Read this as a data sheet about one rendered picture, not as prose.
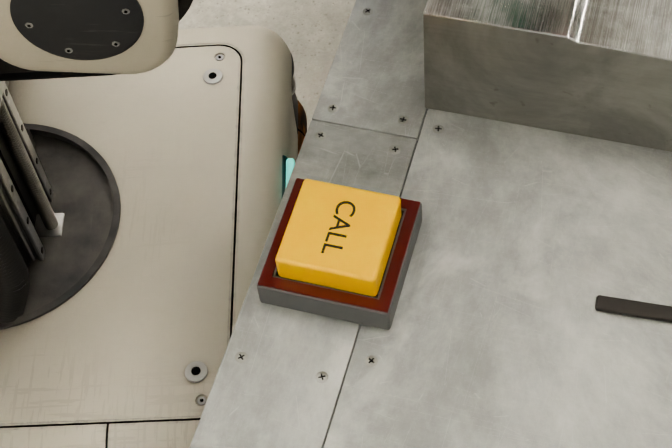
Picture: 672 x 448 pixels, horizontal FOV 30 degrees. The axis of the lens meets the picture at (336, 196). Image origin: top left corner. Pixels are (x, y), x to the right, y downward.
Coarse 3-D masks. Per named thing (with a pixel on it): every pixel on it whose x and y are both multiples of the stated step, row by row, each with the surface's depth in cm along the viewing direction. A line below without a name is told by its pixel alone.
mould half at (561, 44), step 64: (448, 0) 75; (512, 0) 74; (576, 0) 74; (640, 0) 74; (448, 64) 78; (512, 64) 76; (576, 64) 74; (640, 64) 73; (576, 128) 79; (640, 128) 77
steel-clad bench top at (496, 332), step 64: (384, 0) 87; (384, 64) 84; (320, 128) 81; (384, 128) 81; (448, 128) 81; (512, 128) 80; (384, 192) 78; (448, 192) 78; (512, 192) 78; (576, 192) 77; (640, 192) 77; (448, 256) 75; (512, 256) 75; (576, 256) 75; (640, 256) 74; (256, 320) 74; (320, 320) 73; (448, 320) 73; (512, 320) 72; (576, 320) 72; (640, 320) 72; (256, 384) 71; (320, 384) 71; (384, 384) 71; (448, 384) 70; (512, 384) 70; (576, 384) 70; (640, 384) 70
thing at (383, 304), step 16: (288, 208) 75; (416, 208) 75; (400, 240) 74; (272, 256) 74; (400, 256) 73; (272, 272) 73; (288, 288) 72; (304, 288) 72; (320, 288) 72; (384, 288) 72; (352, 304) 71; (368, 304) 71; (384, 304) 71
